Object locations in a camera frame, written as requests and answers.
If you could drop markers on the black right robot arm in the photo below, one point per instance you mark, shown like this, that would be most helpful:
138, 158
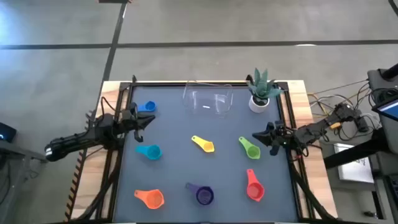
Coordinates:
311, 130

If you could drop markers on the black power strip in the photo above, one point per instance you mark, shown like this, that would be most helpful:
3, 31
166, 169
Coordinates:
362, 124

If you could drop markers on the white plant pot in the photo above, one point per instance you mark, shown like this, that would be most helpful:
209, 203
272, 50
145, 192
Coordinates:
256, 108

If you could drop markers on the yellow black striped strip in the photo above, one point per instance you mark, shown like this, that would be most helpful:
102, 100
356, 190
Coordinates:
74, 186

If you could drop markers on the blue measuring cup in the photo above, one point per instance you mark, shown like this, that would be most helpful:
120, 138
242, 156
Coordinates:
150, 106

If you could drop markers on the red measuring cup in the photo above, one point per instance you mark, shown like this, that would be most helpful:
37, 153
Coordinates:
255, 190

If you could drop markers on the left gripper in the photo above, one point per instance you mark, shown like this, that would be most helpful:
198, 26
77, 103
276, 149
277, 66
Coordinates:
132, 123

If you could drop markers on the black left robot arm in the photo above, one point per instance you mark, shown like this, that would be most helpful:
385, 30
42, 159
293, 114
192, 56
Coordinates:
77, 140

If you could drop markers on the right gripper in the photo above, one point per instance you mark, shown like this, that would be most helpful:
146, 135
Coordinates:
278, 137

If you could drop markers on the clear plastic basket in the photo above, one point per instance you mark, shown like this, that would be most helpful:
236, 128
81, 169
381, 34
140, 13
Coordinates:
217, 102

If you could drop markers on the green measuring cup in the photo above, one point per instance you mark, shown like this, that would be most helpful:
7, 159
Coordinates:
253, 152

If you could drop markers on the purple measuring cup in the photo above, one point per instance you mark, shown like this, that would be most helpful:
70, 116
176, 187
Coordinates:
205, 196

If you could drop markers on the black device with light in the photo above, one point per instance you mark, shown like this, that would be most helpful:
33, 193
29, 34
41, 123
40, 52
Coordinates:
6, 132

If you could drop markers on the teal measuring cup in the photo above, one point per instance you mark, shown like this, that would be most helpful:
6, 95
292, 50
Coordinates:
154, 152

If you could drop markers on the grey equipment cart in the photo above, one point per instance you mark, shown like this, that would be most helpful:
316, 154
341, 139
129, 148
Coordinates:
377, 81

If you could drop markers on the orange measuring cup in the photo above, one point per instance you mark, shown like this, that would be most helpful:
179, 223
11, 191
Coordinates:
154, 199

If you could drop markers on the black support beam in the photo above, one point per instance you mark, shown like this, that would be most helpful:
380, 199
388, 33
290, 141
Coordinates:
351, 154

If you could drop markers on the white paper sheet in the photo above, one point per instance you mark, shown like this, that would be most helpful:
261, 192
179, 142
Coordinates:
354, 171

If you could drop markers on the grey metal stand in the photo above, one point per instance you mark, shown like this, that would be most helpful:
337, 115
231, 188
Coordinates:
18, 152

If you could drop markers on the green succulent plant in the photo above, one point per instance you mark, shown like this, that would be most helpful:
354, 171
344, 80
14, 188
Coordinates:
262, 85

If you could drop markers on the yellow measuring cup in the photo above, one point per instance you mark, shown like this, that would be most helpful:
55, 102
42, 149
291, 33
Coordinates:
207, 147

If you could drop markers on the lit tablet screen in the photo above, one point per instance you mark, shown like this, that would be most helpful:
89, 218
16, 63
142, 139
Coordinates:
388, 109

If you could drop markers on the black table frame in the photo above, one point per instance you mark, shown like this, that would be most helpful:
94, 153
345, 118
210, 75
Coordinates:
161, 83

